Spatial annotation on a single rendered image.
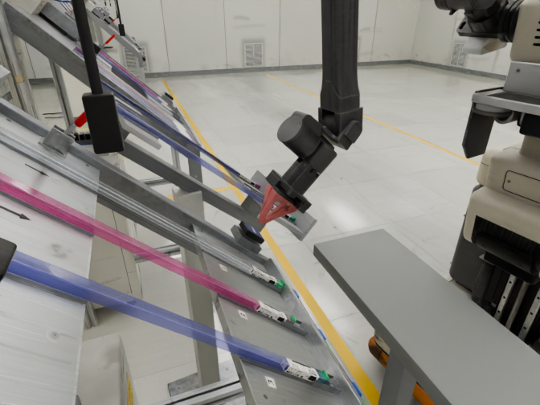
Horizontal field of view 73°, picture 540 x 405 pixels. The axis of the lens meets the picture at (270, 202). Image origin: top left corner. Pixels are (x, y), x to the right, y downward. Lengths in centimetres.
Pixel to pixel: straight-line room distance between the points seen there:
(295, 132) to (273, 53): 796
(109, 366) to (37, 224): 43
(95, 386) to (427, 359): 61
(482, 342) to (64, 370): 77
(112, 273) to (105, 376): 94
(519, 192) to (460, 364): 42
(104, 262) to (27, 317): 133
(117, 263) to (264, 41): 730
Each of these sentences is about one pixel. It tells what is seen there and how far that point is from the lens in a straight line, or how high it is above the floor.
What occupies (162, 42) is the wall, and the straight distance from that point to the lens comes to 805.
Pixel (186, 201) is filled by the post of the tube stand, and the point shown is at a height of 80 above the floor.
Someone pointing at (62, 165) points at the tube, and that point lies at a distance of 53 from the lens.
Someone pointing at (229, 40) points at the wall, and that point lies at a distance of 828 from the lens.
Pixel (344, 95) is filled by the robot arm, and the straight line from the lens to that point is 70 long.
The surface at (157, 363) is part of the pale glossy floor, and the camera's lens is 158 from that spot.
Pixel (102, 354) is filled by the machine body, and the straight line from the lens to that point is 81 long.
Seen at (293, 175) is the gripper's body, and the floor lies 91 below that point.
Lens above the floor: 119
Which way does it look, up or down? 28 degrees down
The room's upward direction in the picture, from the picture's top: straight up
